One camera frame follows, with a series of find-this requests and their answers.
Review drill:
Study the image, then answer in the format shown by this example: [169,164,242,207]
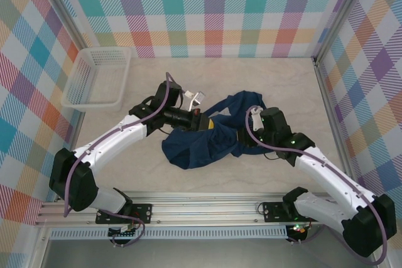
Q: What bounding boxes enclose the white perforated plastic basket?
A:
[60,46,133,112]

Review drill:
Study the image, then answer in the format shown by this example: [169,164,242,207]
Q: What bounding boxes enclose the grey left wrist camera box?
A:
[183,90,207,112]

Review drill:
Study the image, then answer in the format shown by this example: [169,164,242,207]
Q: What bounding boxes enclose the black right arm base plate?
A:
[261,200,302,223]

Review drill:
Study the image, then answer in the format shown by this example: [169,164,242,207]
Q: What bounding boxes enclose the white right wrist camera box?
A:
[249,105,264,133]

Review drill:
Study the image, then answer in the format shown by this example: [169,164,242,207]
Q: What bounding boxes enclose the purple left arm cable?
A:
[62,72,177,249]

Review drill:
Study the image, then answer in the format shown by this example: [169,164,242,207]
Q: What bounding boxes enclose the grey metal panel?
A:
[40,238,378,268]

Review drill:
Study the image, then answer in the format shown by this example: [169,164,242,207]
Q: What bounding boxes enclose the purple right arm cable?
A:
[244,106,389,265]

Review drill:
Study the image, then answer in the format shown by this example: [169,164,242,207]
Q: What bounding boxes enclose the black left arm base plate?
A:
[95,203,154,225]

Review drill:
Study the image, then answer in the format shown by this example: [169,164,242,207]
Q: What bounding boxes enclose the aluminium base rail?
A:
[34,190,381,227]

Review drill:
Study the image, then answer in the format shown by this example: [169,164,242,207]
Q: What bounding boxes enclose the dark blue t-shirt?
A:
[161,90,277,171]

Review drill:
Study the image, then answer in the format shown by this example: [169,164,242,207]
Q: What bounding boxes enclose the slotted grey cable duct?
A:
[49,228,288,240]

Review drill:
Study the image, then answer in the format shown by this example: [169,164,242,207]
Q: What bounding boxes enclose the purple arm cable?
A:
[244,106,389,265]
[62,72,177,249]

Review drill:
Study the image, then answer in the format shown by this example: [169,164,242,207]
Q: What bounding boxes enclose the small connector board with light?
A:
[287,223,309,243]

